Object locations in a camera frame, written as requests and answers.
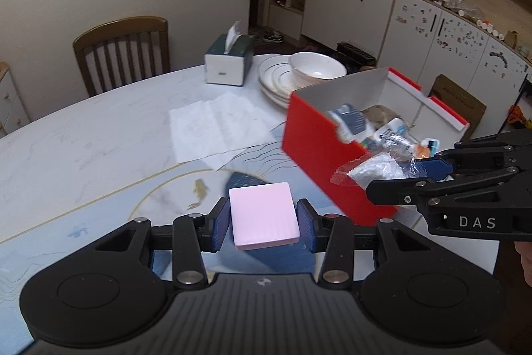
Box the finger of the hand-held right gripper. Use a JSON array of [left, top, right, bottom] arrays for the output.
[[366, 166, 525, 215], [416, 129, 532, 182]]

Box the person's right hand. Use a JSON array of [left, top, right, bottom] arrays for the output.
[[514, 241, 532, 287]]

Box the green and white tissue box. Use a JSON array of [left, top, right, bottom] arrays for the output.
[[203, 21, 255, 86]]

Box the black ribbed rack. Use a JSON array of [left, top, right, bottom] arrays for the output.
[[336, 42, 377, 63]]

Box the white plate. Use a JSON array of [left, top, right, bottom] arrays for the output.
[[260, 83, 294, 109], [257, 55, 301, 97]]

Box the wooden chair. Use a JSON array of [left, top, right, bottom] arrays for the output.
[[73, 16, 171, 98]]

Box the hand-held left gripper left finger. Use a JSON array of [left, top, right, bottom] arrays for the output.
[[89, 199, 231, 290]]

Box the small white side cabinet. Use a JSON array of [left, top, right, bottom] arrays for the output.
[[0, 62, 32, 137]]

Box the pink binder clip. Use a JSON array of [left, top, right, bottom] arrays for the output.
[[228, 181, 301, 253]]

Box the brown cardboard box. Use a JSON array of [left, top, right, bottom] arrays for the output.
[[428, 74, 487, 139]]

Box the white paper napkin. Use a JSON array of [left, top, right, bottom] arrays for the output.
[[168, 91, 287, 171]]

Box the red and white box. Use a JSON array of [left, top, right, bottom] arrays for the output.
[[282, 67, 470, 227]]

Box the white cabinet with stickers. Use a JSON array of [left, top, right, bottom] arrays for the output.
[[376, 0, 532, 139]]

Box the clear bag of white cotton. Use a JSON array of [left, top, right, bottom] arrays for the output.
[[330, 152, 429, 189]]

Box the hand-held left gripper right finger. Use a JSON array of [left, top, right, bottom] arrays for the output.
[[296, 199, 435, 289]]

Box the white bowl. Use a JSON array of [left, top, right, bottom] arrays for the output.
[[290, 52, 347, 81]]

